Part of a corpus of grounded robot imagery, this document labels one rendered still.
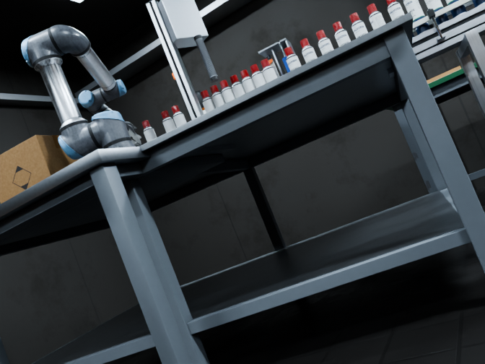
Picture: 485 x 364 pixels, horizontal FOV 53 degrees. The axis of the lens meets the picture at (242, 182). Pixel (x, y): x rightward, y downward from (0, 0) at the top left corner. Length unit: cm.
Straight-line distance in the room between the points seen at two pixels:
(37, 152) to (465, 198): 162
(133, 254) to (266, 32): 363
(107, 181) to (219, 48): 366
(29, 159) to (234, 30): 318
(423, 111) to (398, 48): 19
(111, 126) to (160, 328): 86
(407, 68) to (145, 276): 96
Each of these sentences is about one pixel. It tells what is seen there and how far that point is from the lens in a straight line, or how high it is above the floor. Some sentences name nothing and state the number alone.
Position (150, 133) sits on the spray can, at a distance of 237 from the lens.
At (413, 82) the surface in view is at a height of 65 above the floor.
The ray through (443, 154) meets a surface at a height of 43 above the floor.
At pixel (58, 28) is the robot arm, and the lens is 218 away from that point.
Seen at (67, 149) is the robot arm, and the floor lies 99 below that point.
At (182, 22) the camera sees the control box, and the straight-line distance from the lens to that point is 224.
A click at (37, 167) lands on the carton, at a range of 220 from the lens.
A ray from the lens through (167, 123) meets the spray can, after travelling 233.
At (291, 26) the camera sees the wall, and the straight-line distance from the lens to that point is 478.
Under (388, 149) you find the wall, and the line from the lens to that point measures 448.
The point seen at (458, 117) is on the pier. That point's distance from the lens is 426.
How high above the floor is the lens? 48
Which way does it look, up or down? 4 degrees up
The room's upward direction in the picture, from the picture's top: 22 degrees counter-clockwise
